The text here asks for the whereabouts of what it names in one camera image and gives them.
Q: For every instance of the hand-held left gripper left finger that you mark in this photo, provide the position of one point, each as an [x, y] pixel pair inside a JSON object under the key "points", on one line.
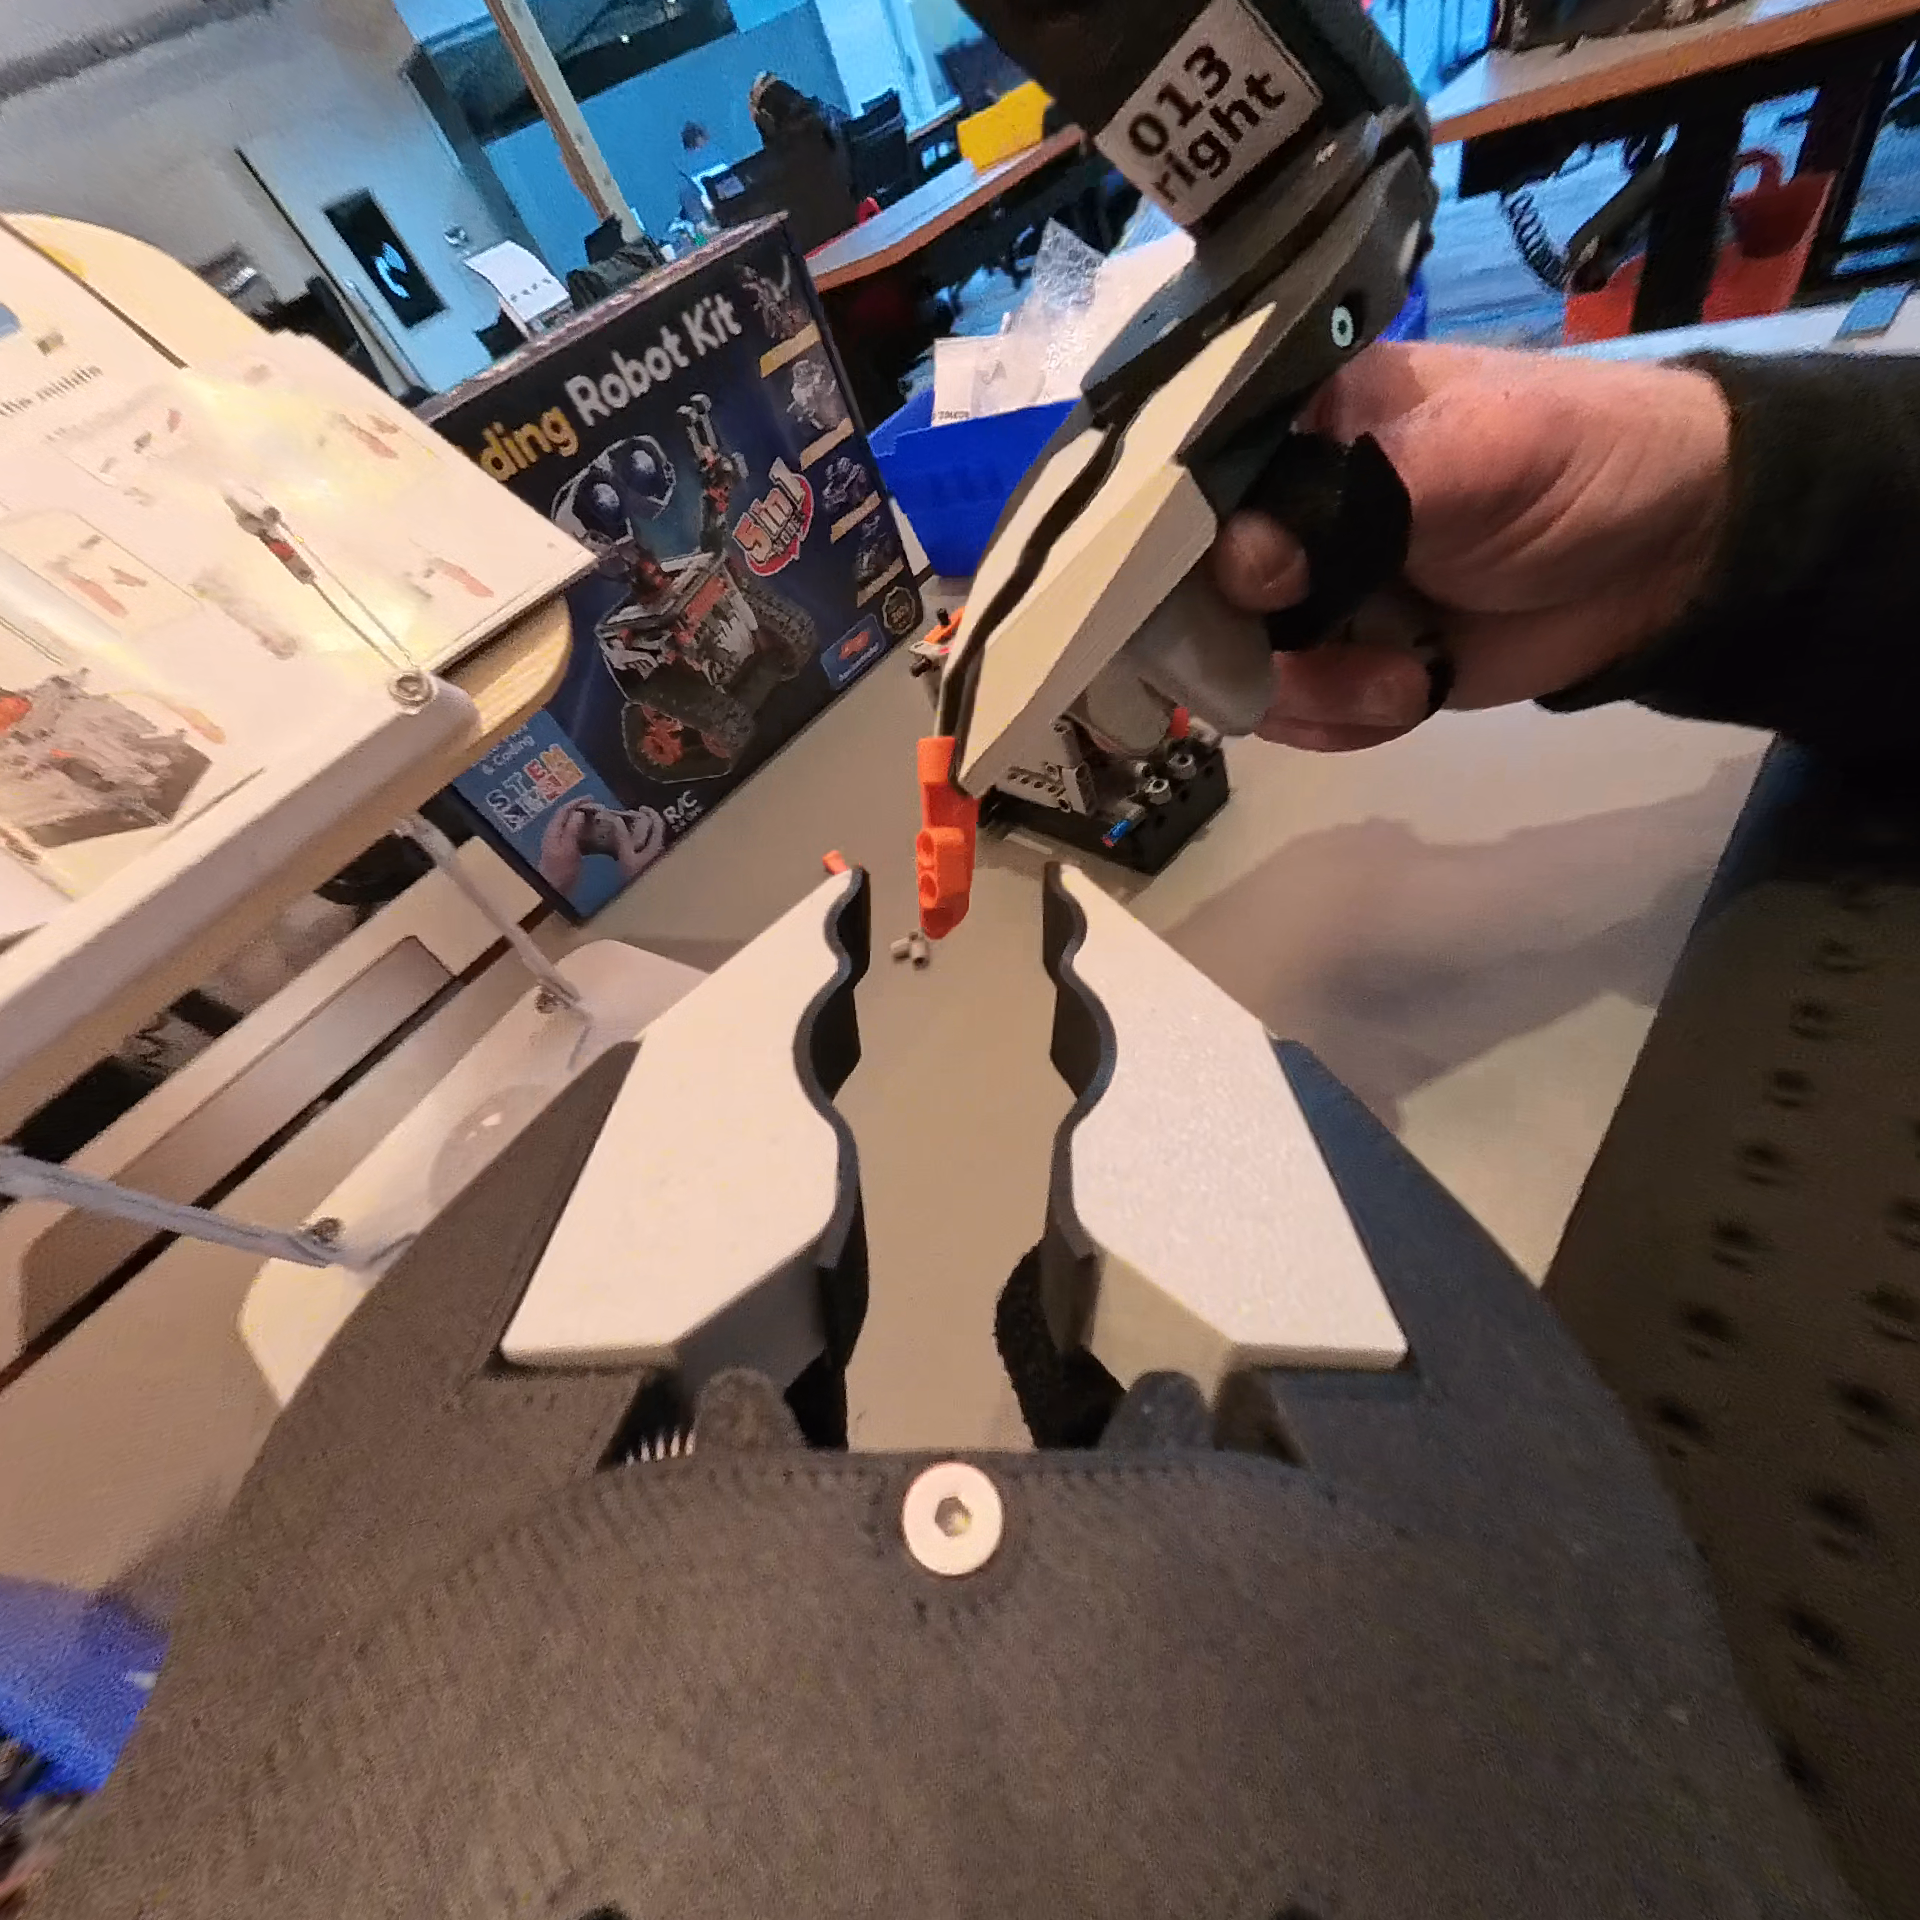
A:
{"points": [[705, 1185]]}

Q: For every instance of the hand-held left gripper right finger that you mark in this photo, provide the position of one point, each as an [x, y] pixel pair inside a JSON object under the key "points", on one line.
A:
{"points": [[1215, 1185]]}

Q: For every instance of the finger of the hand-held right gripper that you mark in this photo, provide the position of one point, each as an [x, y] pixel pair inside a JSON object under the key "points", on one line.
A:
{"points": [[1079, 645], [1201, 390]]}

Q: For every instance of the orange toy building beam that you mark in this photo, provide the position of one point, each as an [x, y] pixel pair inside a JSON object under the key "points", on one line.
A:
{"points": [[945, 849]]}

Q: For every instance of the person's right hand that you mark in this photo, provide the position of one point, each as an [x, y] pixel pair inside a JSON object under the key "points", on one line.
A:
{"points": [[1545, 510]]}

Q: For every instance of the partly built toy robot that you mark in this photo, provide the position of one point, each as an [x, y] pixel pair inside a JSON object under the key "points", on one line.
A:
{"points": [[1154, 809]]}

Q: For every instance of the blue bin with bags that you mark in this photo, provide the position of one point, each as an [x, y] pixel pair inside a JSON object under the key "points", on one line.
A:
{"points": [[961, 481]]}

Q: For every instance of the clear plastic bags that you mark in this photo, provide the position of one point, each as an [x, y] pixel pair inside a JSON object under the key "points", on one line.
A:
{"points": [[990, 375]]}

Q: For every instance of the brown office table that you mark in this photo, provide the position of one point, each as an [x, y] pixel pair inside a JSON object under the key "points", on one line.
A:
{"points": [[945, 201]]}

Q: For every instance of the yellow bin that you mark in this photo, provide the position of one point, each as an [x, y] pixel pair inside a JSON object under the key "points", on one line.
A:
{"points": [[1005, 124]]}

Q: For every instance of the robot kit box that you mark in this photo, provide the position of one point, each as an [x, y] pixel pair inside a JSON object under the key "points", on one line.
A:
{"points": [[721, 495]]}

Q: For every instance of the table with black legs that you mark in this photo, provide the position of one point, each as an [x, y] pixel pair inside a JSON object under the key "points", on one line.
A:
{"points": [[1650, 68]]}

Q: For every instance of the red container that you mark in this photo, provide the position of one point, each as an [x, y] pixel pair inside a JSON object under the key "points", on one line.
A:
{"points": [[1770, 270]]}

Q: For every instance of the black perforated foam pad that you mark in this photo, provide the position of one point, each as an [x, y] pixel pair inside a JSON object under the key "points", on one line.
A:
{"points": [[1725, 1276]]}

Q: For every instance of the instruction book on stand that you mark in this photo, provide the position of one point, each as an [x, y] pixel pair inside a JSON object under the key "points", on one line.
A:
{"points": [[225, 931]]}

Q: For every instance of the blue labelled storage bin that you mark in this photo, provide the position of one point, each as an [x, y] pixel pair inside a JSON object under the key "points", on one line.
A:
{"points": [[75, 1664]]}

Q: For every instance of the instruction booklet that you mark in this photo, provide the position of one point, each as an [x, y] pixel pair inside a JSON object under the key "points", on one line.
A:
{"points": [[181, 571]]}

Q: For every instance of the black wall sign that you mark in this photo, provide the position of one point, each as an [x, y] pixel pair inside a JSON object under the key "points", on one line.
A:
{"points": [[382, 264]]}

